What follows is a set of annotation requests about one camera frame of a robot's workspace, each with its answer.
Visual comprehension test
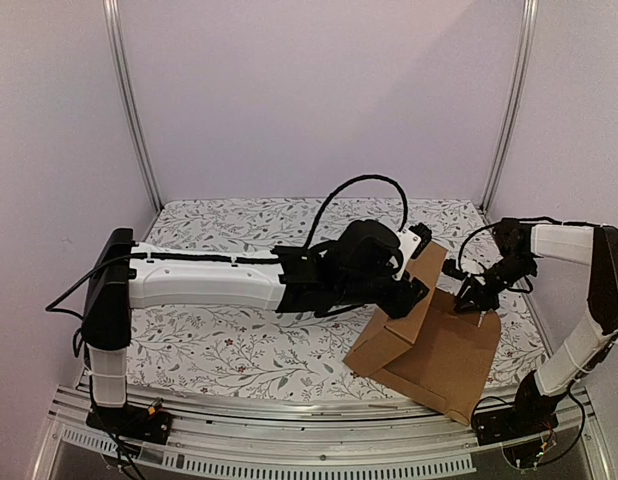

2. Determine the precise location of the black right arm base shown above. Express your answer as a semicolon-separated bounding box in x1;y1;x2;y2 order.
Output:
470;396;558;446

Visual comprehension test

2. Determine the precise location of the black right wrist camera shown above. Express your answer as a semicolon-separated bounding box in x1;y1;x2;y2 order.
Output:
442;258;471;281

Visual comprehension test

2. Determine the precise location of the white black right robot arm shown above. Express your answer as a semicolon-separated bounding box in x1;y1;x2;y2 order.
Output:
443;216;618;436

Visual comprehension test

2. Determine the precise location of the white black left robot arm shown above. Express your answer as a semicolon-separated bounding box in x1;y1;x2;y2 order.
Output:
45;220;432;434

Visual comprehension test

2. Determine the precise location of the left aluminium frame post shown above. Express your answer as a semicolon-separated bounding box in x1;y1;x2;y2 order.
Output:
102;0;163;213

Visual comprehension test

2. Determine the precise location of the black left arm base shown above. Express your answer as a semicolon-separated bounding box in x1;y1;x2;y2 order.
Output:
86;404;174;445

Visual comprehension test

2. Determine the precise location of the floral white table mat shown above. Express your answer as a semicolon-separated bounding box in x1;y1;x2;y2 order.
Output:
86;197;546;402

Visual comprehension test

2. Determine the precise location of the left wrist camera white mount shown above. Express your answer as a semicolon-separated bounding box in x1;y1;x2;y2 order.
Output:
391;223;432;280

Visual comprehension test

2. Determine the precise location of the right aluminium frame post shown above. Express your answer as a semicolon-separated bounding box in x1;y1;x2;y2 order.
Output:
479;0;539;217

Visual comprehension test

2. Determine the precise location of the aluminium frame post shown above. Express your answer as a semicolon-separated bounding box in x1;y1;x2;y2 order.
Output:
102;0;163;213
479;0;539;217

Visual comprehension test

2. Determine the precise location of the aluminium front rail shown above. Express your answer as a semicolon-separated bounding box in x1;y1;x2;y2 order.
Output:
32;383;615;479

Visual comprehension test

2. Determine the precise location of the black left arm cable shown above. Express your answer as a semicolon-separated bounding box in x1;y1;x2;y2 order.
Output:
304;173;410;251

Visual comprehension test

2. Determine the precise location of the brown cardboard box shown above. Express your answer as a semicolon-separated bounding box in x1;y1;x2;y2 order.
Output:
343;242;501;426

